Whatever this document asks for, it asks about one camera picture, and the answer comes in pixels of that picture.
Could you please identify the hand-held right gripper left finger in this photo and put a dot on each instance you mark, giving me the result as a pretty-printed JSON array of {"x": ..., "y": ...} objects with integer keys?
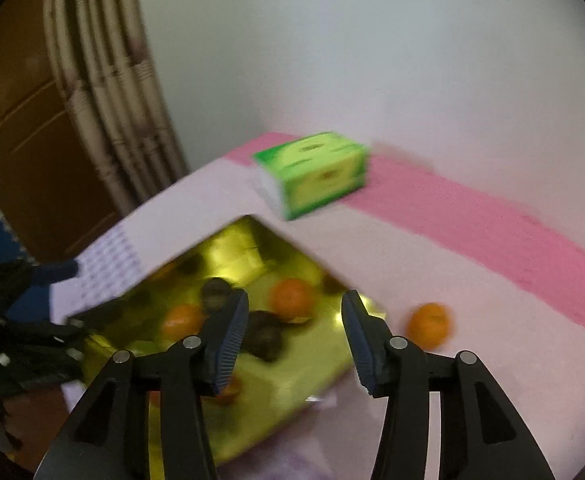
[{"x": 230, "y": 347}]

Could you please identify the gold tin box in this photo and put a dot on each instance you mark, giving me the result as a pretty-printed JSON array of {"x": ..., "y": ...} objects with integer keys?
[{"x": 297, "y": 370}]

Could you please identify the green tissue box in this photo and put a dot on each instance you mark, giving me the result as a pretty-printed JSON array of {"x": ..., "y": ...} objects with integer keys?
[{"x": 317, "y": 175}]

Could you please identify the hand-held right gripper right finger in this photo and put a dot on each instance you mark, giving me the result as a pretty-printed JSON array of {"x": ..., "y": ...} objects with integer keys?
[{"x": 360, "y": 345}]

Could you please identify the beige striped curtain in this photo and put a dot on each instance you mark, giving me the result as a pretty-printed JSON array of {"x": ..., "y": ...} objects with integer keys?
[{"x": 107, "y": 85}]

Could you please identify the dark wrinkled passion fruit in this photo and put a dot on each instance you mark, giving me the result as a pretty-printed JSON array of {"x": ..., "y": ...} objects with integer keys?
[{"x": 265, "y": 342}]

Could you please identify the orange mandarin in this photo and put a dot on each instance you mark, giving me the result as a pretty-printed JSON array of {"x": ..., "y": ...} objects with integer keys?
[
  {"x": 230, "y": 392},
  {"x": 428, "y": 325},
  {"x": 292, "y": 300},
  {"x": 182, "y": 321}
]

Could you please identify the dark round fruit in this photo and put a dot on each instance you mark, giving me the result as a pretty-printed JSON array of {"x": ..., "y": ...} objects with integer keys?
[{"x": 215, "y": 294}]

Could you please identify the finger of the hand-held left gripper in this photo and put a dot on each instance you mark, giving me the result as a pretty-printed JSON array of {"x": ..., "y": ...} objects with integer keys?
[
  {"x": 97, "y": 314},
  {"x": 55, "y": 271}
]

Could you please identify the pink and purple checkered blanket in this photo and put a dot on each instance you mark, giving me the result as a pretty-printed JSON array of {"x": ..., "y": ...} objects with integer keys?
[{"x": 422, "y": 240}]

